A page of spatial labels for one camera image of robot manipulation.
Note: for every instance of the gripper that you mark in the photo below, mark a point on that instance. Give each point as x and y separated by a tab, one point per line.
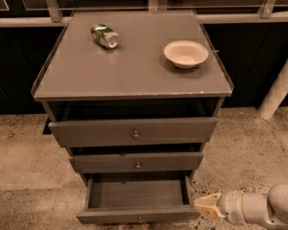
230	205

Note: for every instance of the metal railing frame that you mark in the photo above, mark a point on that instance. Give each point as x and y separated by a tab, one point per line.
54	13

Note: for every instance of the grey drawer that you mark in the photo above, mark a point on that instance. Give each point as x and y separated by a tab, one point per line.
132	132
137	197
137	162

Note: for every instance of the green crushed soda can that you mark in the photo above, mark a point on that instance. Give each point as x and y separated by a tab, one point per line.
104	35

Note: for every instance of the white slanted pole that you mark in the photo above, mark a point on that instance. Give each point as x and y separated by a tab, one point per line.
276	94

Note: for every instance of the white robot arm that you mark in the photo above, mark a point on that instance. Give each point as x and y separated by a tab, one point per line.
267	210

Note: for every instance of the grey drawer cabinet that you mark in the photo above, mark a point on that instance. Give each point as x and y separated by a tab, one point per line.
84	80

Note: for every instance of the grey top drawer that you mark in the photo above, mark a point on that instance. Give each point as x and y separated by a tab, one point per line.
132	132

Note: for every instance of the grey middle drawer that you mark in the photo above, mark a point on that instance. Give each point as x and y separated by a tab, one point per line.
137	162

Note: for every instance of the grey bottom drawer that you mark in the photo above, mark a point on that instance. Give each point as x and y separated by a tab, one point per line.
137	197

